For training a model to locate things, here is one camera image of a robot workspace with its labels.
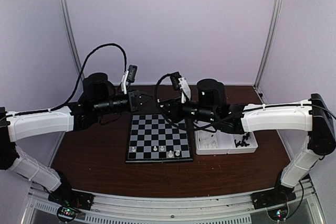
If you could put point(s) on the right aluminium frame post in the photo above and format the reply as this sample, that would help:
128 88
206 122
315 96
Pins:
276 10

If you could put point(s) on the black grey chess board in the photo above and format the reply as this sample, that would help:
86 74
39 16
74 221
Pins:
149 130

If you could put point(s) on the right controller board with LEDs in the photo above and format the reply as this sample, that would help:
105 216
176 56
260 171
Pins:
278 214

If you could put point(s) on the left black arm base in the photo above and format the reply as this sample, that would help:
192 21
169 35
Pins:
65 196

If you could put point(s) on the aluminium front rail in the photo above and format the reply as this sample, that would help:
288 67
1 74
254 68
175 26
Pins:
234 208

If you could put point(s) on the black chess pieces lower pile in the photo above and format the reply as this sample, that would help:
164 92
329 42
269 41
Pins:
243 142

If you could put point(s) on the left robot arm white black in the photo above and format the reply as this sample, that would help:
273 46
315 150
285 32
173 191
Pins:
16 126

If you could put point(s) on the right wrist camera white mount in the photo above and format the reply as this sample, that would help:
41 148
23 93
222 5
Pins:
180 84

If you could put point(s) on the left aluminium frame post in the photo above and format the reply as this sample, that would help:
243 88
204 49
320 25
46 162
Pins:
71 37

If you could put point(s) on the white chess pieces lower pile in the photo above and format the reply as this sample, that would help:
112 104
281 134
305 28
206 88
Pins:
208 142

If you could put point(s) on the aluminium frame post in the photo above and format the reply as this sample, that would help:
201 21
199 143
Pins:
276 10
71 37

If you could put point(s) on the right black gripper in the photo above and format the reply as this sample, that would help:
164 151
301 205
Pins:
171 117

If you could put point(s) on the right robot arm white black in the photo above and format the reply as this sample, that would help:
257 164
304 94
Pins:
311 116

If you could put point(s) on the controller board with leds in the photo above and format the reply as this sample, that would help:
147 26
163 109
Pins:
66 214
278 214

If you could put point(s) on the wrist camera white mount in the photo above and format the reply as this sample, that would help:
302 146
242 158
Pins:
180 84
128 78

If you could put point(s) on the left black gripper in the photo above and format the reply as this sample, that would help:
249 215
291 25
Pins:
134 102

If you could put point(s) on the left controller board with LEDs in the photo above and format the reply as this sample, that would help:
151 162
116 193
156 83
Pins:
66 214

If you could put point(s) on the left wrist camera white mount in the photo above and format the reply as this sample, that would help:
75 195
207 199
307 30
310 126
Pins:
128 78

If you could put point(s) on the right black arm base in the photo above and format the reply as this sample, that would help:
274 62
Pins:
280 194

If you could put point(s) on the white divided plastic tray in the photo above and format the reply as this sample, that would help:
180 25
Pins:
225 143

